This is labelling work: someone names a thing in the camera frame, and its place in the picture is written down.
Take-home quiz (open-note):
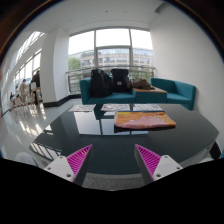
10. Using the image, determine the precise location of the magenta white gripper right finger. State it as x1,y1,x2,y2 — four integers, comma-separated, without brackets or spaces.
134,144,182,185

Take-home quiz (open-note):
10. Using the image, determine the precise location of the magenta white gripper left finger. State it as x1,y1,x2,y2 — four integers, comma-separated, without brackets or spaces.
44,145,93,186

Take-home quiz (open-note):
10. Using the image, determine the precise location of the left magazine on table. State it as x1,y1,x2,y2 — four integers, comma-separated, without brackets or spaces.
69,104,96,112

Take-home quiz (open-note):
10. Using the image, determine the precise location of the magazine on table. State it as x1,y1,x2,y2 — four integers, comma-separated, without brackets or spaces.
101,104,130,112
134,104,164,112
69,104,96,112

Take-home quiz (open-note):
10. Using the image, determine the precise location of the right magazine on table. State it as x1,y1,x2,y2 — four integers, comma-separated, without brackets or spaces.
134,104,164,112

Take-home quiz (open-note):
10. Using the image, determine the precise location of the wooden sofa side table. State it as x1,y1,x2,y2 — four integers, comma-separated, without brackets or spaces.
133,87,167,103

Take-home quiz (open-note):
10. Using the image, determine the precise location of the middle magazine on table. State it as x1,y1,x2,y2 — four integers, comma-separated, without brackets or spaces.
101,104,130,112

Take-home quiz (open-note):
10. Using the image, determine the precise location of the teal sofa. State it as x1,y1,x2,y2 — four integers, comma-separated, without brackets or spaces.
80,78,196,110

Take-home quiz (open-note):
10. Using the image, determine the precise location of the brown bag on sofa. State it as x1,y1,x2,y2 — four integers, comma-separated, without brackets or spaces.
132,78,154,90

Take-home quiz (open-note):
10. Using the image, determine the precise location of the black backpack left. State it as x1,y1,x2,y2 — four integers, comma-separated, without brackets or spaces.
90,69,112,98

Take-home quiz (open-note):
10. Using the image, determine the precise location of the black backpack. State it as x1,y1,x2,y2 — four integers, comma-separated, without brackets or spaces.
90,69,112,98
111,68,129,92

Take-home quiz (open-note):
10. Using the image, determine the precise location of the standing person in dark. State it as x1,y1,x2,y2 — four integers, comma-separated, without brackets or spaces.
31,70,41,105

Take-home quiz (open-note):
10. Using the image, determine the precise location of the seated person in light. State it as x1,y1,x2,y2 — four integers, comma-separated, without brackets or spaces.
19,79,29,104

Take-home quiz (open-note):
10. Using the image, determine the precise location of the black backpack right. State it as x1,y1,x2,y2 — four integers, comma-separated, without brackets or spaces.
111,68,129,92

